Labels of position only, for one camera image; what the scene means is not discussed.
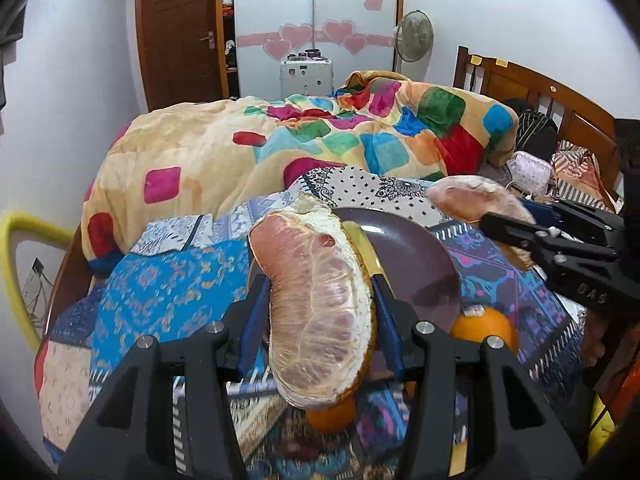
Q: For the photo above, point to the white wardrobe with pink hearts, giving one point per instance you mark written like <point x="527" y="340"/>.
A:
<point x="320" y="5"/>

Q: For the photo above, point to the open wooden shelf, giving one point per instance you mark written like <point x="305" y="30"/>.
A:
<point x="227" y="25"/>

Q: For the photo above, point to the yellow cloth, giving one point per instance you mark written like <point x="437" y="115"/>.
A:
<point x="600" y="427"/>

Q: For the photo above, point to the purple round plate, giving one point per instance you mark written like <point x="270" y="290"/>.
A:
<point x="417" y="265"/>

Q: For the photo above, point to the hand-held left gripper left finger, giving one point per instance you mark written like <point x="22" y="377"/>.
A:
<point x="253" y="327"/>

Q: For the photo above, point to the black striped clothing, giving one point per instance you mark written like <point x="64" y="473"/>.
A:
<point x="537" y="132"/>

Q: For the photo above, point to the wooden bed headboard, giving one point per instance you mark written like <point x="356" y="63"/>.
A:
<point x="565" y="95"/>

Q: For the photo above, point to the yellow hoop frame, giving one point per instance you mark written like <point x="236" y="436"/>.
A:
<point x="30" y="230"/>

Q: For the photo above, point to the dark hanging cloth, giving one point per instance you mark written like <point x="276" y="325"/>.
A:
<point x="11" y="10"/>

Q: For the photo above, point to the person's right hand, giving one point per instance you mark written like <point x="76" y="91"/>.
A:
<point x="597" y="347"/>

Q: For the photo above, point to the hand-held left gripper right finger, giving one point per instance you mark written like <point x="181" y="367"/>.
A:
<point x="388" y="321"/>

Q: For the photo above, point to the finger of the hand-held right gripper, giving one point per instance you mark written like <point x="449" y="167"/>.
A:
<point x="542" y="212"/>
<point x="575" y="270"/>

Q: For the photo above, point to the colourful checked blanket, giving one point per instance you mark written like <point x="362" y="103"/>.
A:
<point x="220" y="155"/>

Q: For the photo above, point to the white box appliance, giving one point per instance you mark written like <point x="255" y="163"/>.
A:
<point x="306" y="76"/>

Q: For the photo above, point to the large peeled pomelo piece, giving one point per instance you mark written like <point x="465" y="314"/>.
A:
<point x="312" y="320"/>

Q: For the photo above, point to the brown wooden door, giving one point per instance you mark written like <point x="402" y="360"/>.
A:
<point x="175" y="35"/>

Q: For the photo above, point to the orange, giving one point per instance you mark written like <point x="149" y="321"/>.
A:
<point x="487" y="329"/>
<point x="330" y="419"/>

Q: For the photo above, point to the pink quilted bag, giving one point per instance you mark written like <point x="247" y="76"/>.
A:
<point x="530" y="172"/>

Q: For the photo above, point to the striped beige cloth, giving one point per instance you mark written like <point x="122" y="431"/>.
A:
<point x="582" y="172"/>

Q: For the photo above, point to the small peeled pomelo piece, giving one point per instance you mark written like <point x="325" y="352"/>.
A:
<point x="470" y="197"/>

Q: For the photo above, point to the standing electric fan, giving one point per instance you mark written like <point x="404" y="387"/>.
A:
<point x="416" y="32"/>

